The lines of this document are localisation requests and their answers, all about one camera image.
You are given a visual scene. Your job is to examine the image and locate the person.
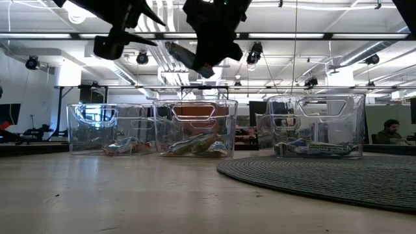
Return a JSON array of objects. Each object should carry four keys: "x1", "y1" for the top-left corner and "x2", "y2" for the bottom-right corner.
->
[{"x1": 375, "y1": 119, "x2": 410, "y2": 146}]

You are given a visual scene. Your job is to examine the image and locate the clear plastic bin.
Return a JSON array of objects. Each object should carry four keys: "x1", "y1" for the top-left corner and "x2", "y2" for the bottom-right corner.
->
[
  {"x1": 255, "y1": 93, "x2": 367, "y2": 159},
  {"x1": 66, "y1": 103, "x2": 156, "y2": 156},
  {"x1": 152, "y1": 99, "x2": 239, "y2": 159}
]

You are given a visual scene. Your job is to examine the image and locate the black wall screen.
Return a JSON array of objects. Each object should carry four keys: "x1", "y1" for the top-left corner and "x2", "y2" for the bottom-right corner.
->
[{"x1": 0, "y1": 103, "x2": 22, "y2": 131}]

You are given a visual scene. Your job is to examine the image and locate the red blue granola bar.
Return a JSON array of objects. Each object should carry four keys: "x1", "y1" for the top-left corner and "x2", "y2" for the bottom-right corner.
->
[
  {"x1": 103, "y1": 145, "x2": 124, "y2": 155},
  {"x1": 110, "y1": 136, "x2": 141, "y2": 153},
  {"x1": 129, "y1": 141, "x2": 155, "y2": 155}
]

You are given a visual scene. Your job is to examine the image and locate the round grey woven mat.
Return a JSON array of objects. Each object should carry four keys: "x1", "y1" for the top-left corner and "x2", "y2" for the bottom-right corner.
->
[{"x1": 216, "y1": 155, "x2": 416, "y2": 215}]

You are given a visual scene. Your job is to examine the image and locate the ceiling strip light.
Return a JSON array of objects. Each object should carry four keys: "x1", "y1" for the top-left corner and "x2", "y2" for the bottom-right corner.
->
[
  {"x1": 0, "y1": 32, "x2": 73, "y2": 40},
  {"x1": 331, "y1": 32, "x2": 410, "y2": 40},
  {"x1": 248, "y1": 32, "x2": 326, "y2": 40}
]

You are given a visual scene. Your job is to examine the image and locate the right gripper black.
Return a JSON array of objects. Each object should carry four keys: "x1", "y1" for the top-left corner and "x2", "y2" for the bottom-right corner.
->
[{"x1": 183, "y1": 0, "x2": 254, "y2": 71}]

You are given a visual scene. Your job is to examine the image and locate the black background monitor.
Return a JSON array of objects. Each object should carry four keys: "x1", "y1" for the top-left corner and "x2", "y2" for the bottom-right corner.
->
[{"x1": 248, "y1": 100, "x2": 269, "y2": 127}]

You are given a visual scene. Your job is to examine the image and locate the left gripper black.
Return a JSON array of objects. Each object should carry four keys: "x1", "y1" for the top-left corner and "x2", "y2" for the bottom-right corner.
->
[{"x1": 81, "y1": 0, "x2": 166, "y2": 61}]

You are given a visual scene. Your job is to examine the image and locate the black overhead beam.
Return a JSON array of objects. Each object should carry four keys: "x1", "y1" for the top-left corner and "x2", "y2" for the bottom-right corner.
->
[{"x1": 0, "y1": 31, "x2": 416, "y2": 42}]

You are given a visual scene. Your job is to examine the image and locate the silver ventilation duct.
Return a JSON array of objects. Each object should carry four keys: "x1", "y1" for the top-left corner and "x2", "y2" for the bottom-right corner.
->
[{"x1": 328, "y1": 27, "x2": 416, "y2": 71}]

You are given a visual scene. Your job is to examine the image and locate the green office partition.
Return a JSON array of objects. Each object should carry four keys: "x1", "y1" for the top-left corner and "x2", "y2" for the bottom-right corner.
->
[{"x1": 365, "y1": 103, "x2": 413, "y2": 146}]

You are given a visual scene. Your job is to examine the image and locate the black background rig frame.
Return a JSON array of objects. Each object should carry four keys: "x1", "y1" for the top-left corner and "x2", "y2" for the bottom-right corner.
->
[{"x1": 53, "y1": 84, "x2": 110, "y2": 139}]

